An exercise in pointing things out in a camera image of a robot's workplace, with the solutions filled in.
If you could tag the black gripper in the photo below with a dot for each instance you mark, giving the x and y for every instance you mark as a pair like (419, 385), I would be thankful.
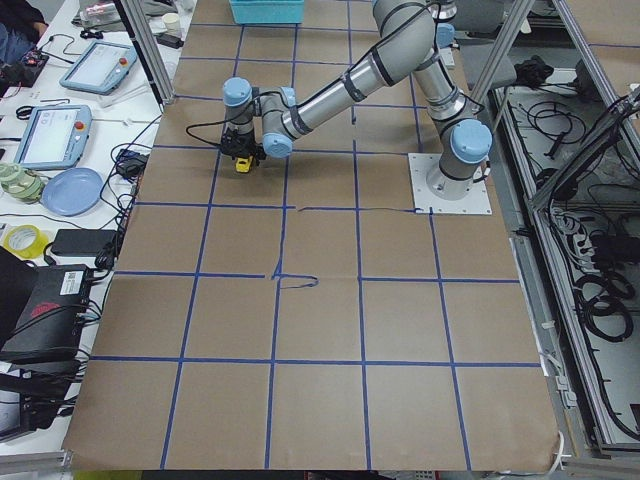
(248, 148)

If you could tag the yellow beetle toy car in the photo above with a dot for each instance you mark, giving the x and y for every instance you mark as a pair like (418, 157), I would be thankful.
(243, 165)

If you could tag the turquoise plastic bin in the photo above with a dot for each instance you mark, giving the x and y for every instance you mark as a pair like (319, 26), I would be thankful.
(267, 11)

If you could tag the white paper cup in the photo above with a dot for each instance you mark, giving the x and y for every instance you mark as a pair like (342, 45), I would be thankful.
(172, 24)

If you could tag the teach pendant far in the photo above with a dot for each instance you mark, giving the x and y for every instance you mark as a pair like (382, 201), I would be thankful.
(101, 68)

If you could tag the teach pendant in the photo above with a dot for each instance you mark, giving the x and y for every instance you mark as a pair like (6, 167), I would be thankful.
(101, 68)
(55, 137)

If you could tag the blue plastic plate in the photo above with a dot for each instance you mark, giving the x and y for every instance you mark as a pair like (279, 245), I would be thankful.
(72, 192)

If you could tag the teach pendant near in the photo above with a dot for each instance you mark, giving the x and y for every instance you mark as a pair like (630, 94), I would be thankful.
(55, 137)

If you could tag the brown paper table cover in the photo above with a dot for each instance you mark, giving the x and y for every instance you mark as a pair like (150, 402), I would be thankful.
(303, 315)

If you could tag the black power adapter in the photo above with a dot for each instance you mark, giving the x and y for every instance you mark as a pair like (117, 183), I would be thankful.
(81, 242)

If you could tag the green tape rolls stack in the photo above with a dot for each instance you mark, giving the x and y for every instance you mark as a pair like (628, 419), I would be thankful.
(20, 183)

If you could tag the yellow tape roll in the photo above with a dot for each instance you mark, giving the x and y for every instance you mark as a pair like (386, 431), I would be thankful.
(25, 241)

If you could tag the black electronics box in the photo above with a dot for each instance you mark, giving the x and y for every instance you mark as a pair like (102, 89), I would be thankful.
(40, 312)

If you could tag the aluminium frame post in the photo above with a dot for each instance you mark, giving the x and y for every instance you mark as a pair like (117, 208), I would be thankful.
(136, 24)

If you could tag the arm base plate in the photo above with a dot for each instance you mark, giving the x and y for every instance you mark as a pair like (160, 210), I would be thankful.
(435, 193)

